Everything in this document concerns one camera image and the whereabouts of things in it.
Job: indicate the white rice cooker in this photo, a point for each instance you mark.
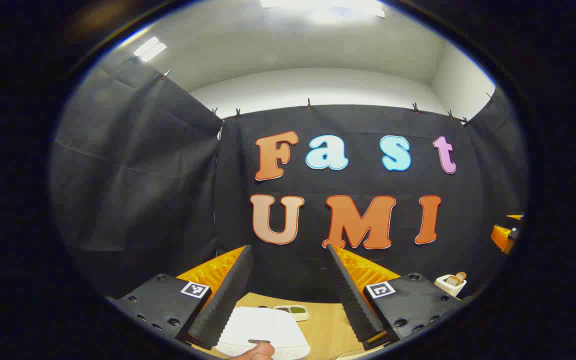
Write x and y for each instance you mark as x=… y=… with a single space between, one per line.
x=263 y=325

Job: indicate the toasted bread slice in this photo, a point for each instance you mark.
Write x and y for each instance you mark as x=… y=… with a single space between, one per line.
x=461 y=276
x=452 y=281

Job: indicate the white toaster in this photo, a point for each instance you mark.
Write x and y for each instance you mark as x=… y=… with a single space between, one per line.
x=448 y=290

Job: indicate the long ceiling light panel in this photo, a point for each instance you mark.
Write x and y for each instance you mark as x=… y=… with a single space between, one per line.
x=323 y=7

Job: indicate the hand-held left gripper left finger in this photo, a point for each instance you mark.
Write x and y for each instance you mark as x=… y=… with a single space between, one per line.
x=228 y=300

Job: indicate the white divided bean dish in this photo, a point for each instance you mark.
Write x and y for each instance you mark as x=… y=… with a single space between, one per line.
x=293 y=312

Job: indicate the rectangular ceiling light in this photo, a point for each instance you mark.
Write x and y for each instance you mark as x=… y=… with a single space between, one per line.
x=149 y=49

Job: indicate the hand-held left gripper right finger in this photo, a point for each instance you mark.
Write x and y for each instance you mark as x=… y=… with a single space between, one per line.
x=353 y=300

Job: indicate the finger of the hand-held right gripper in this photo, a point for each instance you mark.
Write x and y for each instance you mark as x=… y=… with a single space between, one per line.
x=503 y=239
x=514 y=218

